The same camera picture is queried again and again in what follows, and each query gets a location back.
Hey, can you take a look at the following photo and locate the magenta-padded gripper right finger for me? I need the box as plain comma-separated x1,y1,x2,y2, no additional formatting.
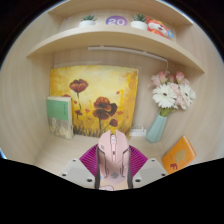
127,144,168,190

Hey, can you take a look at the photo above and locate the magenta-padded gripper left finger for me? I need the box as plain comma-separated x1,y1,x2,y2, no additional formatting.
60,143,101,190

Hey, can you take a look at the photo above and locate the pink computer mouse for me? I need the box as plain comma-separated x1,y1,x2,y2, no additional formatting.
95,129,132,191

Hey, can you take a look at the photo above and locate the white charger block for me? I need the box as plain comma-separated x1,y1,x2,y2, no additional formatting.
129,123,148,138

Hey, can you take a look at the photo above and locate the pale teal faceted vase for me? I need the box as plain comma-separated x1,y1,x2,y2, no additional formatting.
145,113,168,144

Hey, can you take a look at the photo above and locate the orange covered book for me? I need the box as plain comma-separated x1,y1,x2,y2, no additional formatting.
161,134,198,175

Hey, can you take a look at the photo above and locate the green covered book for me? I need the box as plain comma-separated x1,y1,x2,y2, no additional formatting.
45,95,74,140

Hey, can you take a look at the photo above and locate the yellow poppy flower painting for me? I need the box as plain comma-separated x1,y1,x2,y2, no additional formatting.
49,64,140,138

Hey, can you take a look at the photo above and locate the pink and white flower bouquet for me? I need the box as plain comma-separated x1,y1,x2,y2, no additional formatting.
148,70,197,118

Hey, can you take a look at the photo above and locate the white light bar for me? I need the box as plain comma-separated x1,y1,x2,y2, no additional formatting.
87,45,169,64

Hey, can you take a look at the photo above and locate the wooden shelf with ornaments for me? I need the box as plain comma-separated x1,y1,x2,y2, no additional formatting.
26,0,206,73

